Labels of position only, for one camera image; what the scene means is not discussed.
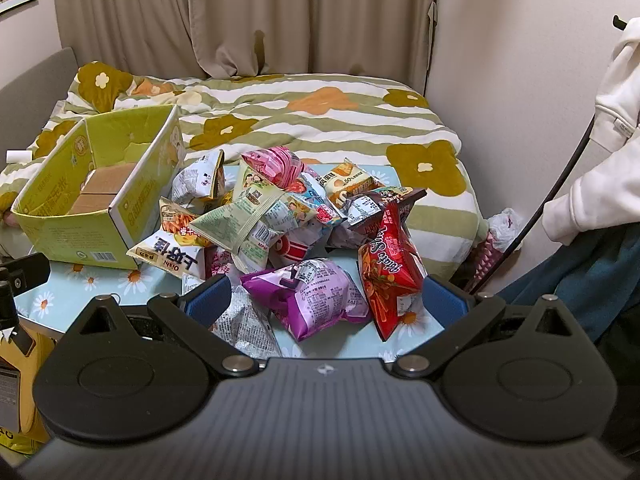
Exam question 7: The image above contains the white hoodie sleeve forearm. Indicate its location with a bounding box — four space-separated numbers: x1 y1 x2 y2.
541 16 640 247

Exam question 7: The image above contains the purple snack bag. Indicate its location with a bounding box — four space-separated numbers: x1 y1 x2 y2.
241 258 371 342

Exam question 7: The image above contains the green striped floral duvet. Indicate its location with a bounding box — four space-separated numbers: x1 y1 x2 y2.
1 61 487 278

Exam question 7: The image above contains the shrimp flake snack bag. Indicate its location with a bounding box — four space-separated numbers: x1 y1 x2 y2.
269 170 345 268

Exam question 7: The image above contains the silver grey snack bag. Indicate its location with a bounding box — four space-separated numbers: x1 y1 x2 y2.
209 285 282 360

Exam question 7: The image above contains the light blue daisy tablecloth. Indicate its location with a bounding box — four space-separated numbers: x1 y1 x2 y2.
14 162 446 361

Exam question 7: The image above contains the cream orange cake packet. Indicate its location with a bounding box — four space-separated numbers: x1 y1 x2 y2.
320 158 383 209

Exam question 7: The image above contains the beige curtain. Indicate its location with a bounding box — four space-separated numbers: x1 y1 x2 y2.
54 0 436 91

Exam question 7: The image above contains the pale green snack bag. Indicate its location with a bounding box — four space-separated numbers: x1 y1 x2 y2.
189 162 284 274

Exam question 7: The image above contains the green cardboard box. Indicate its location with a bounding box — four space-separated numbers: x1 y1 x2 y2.
11 105 186 270

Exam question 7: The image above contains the pink striped snack bag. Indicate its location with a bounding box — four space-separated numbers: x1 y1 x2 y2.
242 146 306 188

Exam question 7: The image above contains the blue jeans leg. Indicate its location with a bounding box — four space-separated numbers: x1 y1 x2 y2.
498 226 639 340

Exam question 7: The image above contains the white plastic bag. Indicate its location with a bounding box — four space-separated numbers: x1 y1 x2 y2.
487 208 526 252

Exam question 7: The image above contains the white orange chip bag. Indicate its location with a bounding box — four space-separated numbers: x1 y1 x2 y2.
127 197 212 280

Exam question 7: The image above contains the white orange snack bag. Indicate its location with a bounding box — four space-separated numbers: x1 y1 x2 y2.
169 148 226 204

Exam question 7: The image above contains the red spicy snack bag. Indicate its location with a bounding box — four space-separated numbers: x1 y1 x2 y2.
358 203 424 341

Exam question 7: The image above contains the grey bed headboard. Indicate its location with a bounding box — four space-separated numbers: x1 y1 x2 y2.
1 47 78 165

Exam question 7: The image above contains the brown chocolate snack bag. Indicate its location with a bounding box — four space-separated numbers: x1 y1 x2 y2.
347 186 426 236

